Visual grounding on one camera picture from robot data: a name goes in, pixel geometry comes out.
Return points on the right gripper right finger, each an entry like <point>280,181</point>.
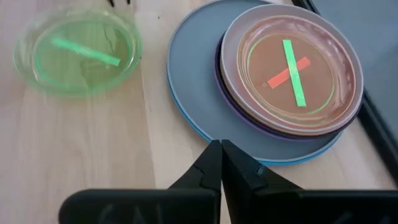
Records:
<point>239,174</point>

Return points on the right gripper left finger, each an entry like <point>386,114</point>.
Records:
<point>208,174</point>

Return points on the large grey plastic plate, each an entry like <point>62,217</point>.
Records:
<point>192,93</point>

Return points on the red transparent small plate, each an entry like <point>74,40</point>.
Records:
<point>276,80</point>

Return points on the purple plastic plate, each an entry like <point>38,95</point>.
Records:
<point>217,71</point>

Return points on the light grey plastic plate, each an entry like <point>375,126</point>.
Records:
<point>229,62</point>

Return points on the large blue plastic plate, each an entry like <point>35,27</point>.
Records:
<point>281,162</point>

